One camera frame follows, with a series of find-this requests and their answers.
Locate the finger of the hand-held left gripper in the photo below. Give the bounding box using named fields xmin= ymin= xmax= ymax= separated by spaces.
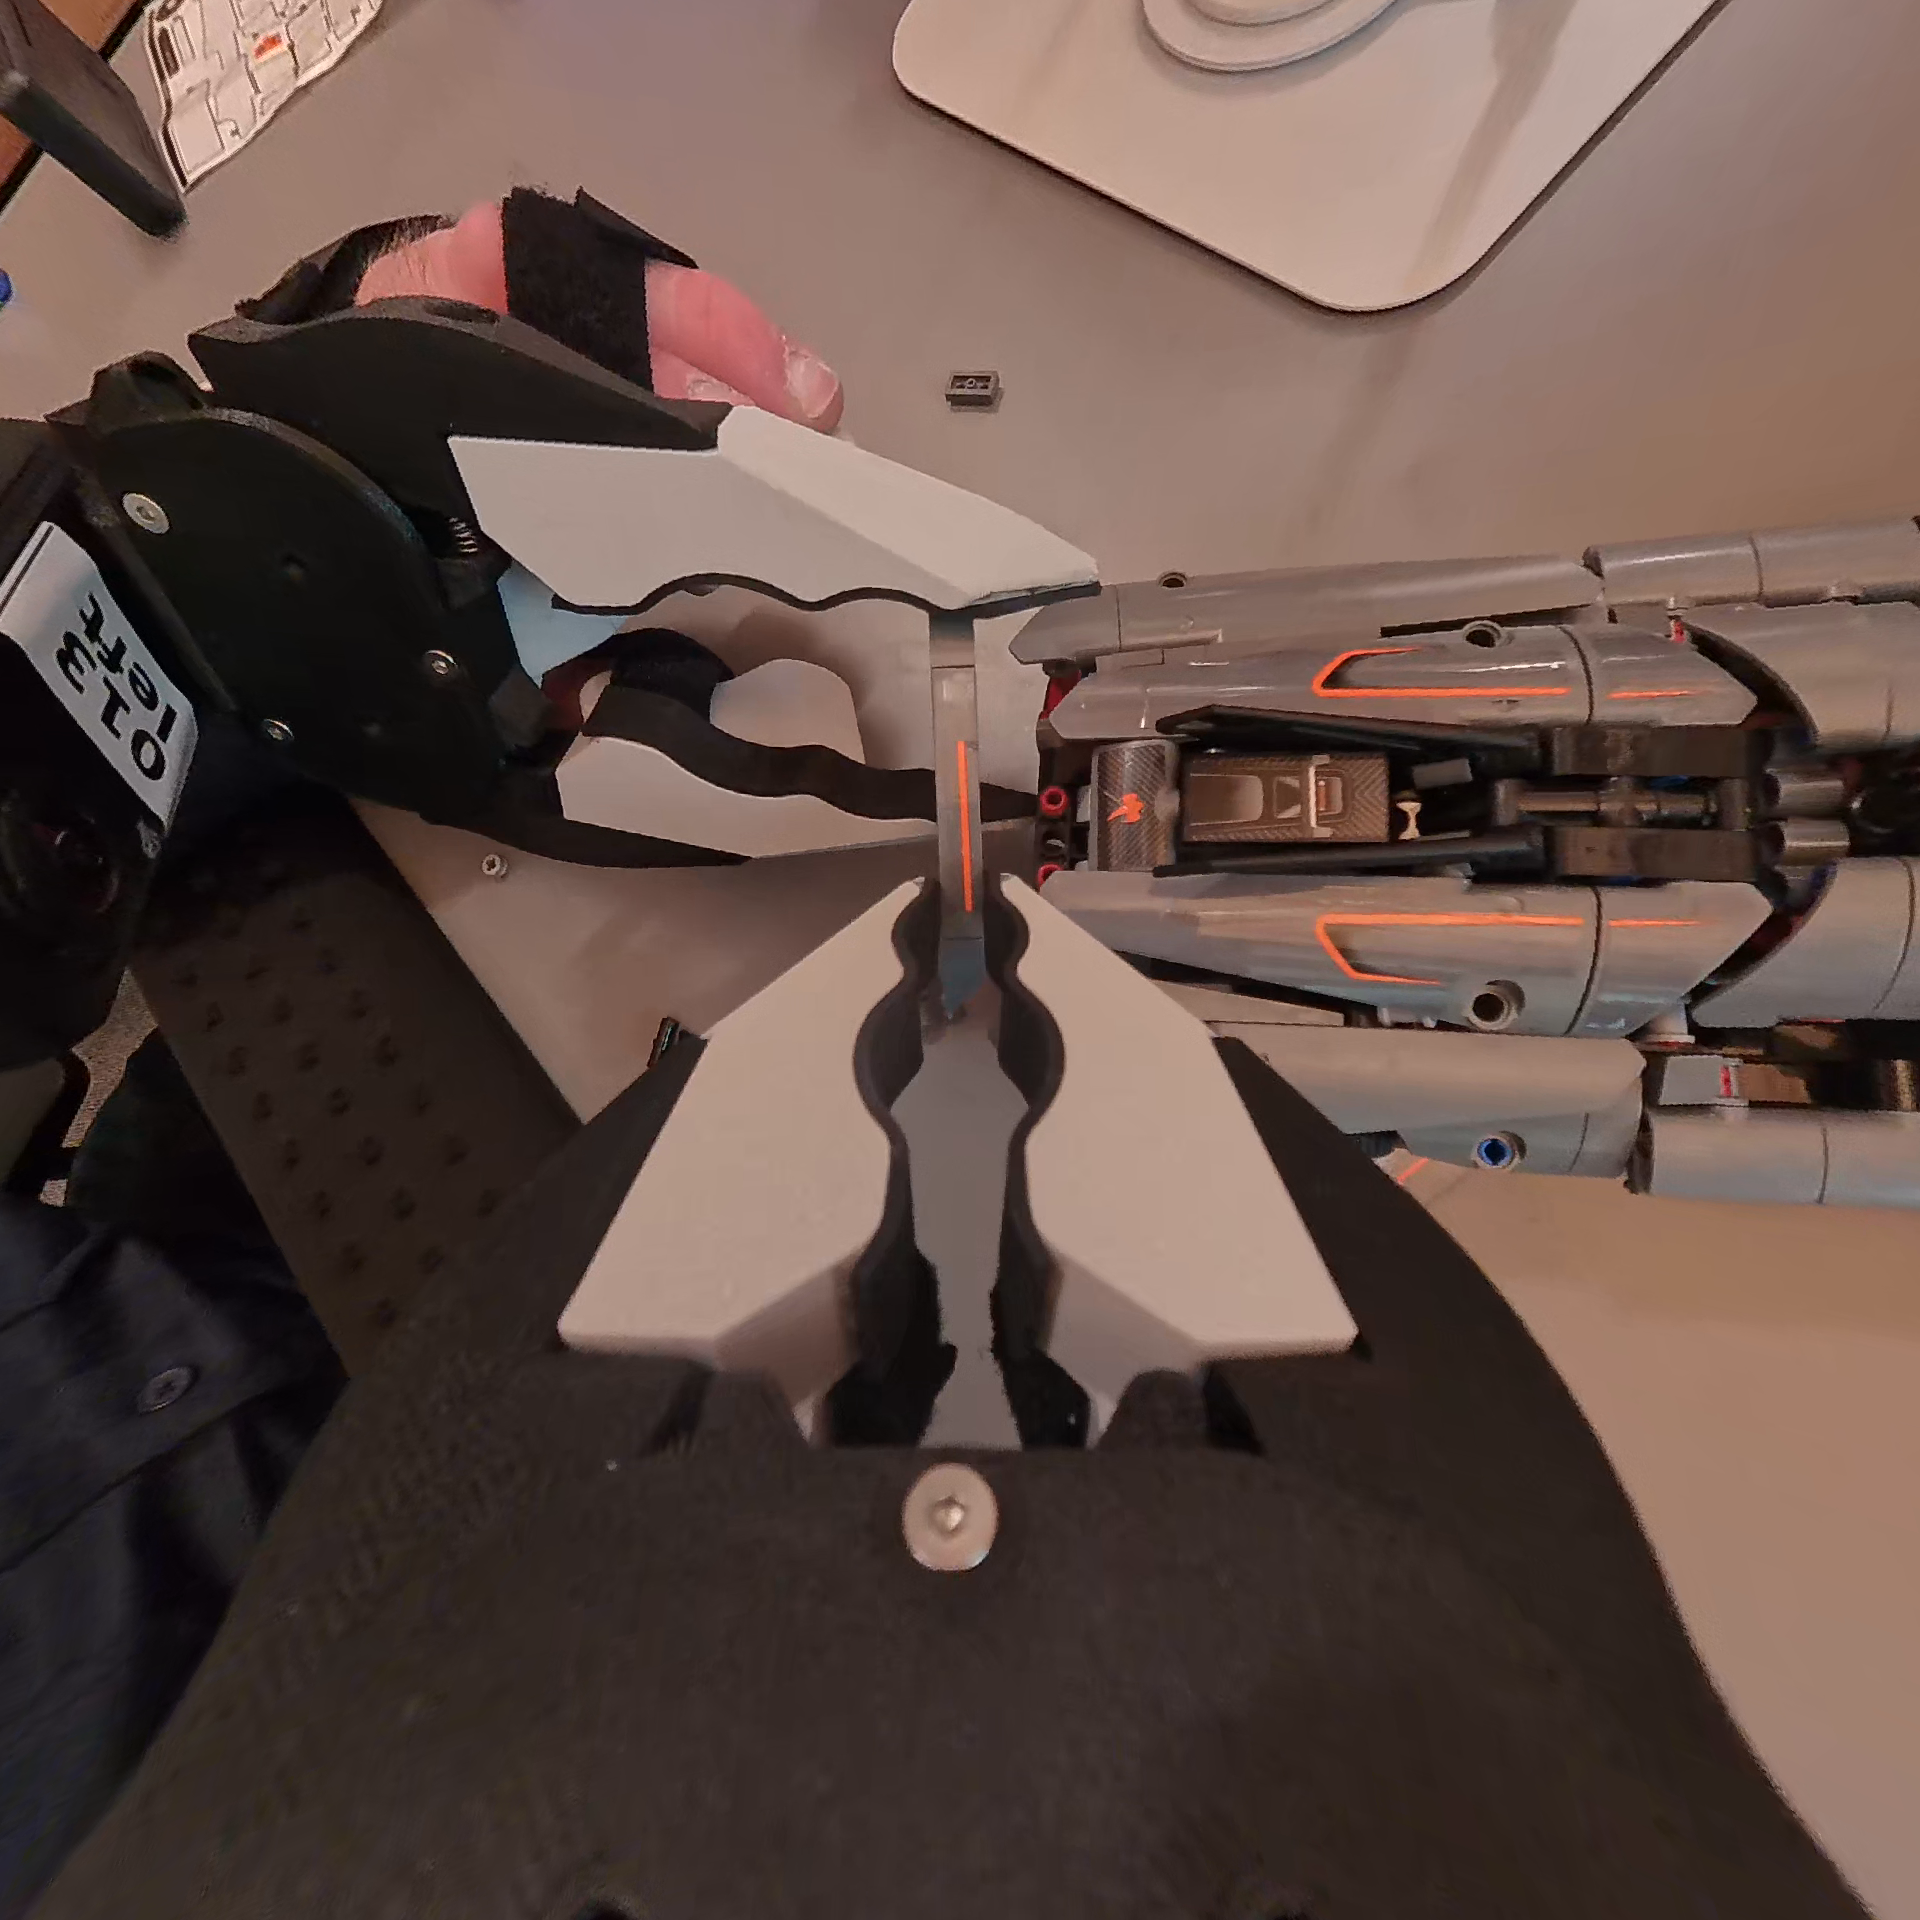
xmin=552 ymin=631 xmax=1051 ymax=868
xmin=448 ymin=404 xmax=1104 ymax=619

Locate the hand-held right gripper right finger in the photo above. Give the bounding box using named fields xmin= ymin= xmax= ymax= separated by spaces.
xmin=990 ymin=872 xmax=1360 ymax=1445

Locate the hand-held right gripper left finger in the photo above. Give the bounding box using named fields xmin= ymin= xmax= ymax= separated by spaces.
xmin=557 ymin=879 xmax=954 ymax=1445

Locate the long grey orange-striped lego panel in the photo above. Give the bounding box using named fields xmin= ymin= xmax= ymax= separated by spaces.
xmin=929 ymin=608 xmax=994 ymax=1038

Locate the grey lego car model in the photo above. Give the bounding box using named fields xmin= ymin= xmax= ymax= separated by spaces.
xmin=1008 ymin=516 xmax=1920 ymax=1208

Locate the person's left hand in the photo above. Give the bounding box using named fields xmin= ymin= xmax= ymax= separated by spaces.
xmin=358 ymin=201 xmax=846 ymax=437

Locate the white sticker sheet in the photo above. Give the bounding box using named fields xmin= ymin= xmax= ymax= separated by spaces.
xmin=142 ymin=0 xmax=385 ymax=190

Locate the white desk stand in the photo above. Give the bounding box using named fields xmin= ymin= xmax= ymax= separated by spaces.
xmin=892 ymin=0 xmax=1729 ymax=312

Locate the person's dark jacket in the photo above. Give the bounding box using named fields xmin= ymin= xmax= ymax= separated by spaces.
xmin=0 ymin=1036 xmax=355 ymax=1920

